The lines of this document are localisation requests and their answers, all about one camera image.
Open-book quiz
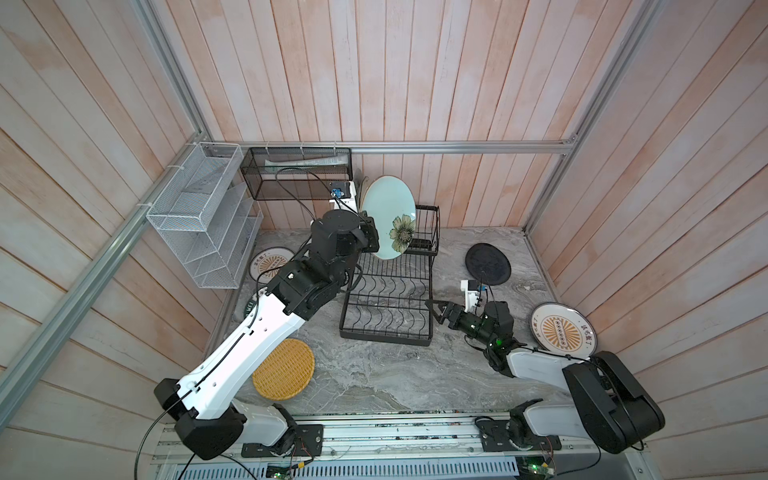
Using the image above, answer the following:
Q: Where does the dark green rim plate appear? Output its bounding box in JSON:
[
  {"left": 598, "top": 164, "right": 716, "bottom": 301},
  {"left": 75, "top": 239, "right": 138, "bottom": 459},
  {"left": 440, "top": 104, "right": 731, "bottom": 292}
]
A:
[{"left": 243, "top": 293, "right": 258, "bottom": 318}]

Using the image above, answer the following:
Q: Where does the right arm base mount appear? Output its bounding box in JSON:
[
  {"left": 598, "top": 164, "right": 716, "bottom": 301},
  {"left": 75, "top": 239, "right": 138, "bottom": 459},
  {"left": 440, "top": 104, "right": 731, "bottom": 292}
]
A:
[{"left": 473, "top": 398, "right": 562, "bottom": 452}]

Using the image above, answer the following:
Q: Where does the black wire dish rack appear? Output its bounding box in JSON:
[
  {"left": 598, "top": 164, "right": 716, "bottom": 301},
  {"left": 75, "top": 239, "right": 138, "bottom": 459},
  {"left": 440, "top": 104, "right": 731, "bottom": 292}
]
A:
[{"left": 339, "top": 205, "right": 440, "bottom": 347}]

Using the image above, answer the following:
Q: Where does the light green flower plate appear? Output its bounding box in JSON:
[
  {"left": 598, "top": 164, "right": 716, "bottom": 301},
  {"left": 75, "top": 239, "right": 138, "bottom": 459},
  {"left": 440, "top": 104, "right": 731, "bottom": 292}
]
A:
[{"left": 362, "top": 176, "right": 416, "bottom": 260}]

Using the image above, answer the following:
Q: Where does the black round plate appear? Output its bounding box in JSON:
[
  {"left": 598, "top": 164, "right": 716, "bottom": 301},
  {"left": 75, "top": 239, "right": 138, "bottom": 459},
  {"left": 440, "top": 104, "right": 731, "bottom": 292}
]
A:
[{"left": 465, "top": 243, "right": 512, "bottom": 286}]

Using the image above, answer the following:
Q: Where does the aluminium front rail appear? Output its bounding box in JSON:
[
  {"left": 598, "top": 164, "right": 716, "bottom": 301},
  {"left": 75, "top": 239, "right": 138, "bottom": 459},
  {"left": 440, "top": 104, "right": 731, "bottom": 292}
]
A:
[{"left": 149, "top": 410, "right": 649, "bottom": 466}]

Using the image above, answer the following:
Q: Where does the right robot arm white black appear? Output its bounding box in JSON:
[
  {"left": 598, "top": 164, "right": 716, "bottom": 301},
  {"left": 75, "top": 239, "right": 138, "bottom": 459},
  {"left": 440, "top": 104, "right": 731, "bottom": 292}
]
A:
[{"left": 426, "top": 300, "right": 666, "bottom": 454}]

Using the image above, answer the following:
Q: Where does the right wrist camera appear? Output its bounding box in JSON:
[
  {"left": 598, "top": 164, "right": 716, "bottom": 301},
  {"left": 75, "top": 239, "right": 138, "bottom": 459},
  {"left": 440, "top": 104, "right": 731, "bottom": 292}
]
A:
[{"left": 460, "top": 279, "right": 484, "bottom": 314}]

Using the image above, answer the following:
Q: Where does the white wire mesh shelf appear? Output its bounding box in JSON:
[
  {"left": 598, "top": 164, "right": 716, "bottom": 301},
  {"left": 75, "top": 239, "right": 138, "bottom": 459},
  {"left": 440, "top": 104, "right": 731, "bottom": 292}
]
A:
[{"left": 147, "top": 142, "right": 263, "bottom": 290}]

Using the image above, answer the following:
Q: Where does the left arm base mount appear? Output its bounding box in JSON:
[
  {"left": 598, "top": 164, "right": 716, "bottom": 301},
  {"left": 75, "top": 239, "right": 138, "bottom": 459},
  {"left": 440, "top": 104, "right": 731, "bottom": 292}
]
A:
[{"left": 240, "top": 404, "right": 324, "bottom": 458}]

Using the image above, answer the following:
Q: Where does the orange sunburst plate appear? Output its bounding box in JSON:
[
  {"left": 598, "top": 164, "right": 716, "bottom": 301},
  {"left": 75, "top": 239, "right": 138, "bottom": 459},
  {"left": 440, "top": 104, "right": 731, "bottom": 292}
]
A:
[
  {"left": 248, "top": 247, "right": 295, "bottom": 284},
  {"left": 529, "top": 302, "right": 598, "bottom": 358}
]

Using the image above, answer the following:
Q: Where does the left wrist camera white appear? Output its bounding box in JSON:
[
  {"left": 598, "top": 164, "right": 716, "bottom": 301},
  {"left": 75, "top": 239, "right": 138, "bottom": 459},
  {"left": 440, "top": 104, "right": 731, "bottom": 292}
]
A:
[{"left": 329, "top": 180, "right": 358, "bottom": 213}]

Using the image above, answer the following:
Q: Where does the black mesh wall basket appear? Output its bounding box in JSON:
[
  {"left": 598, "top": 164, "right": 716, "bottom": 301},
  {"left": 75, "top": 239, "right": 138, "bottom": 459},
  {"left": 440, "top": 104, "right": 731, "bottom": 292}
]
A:
[{"left": 240, "top": 146, "right": 353, "bottom": 201}]

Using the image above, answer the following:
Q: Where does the horizontal aluminium wall rail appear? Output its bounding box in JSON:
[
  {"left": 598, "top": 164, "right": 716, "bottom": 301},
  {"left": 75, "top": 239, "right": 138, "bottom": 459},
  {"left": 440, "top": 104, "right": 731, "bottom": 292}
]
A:
[{"left": 214, "top": 140, "right": 576, "bottom": 155}]

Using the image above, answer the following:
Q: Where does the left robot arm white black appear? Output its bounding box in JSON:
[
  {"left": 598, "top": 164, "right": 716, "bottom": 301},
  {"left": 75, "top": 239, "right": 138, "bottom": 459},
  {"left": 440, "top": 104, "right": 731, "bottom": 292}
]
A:
[{"left": 154, "top": 208, "right": 379, "bottom": 460}]

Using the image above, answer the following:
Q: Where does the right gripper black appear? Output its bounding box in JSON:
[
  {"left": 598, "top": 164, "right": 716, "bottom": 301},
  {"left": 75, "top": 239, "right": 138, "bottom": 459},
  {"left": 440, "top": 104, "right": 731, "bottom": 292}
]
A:
[{"left": 427, "top": 299, "right": 494, "bottom": 348}]

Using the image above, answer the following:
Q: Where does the yellow woven round mat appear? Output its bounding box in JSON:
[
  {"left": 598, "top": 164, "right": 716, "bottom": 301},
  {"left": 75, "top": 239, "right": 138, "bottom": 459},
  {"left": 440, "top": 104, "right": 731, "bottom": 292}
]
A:
[{"left": 252, "top": 338, "right": 315, "bottom": 401}]

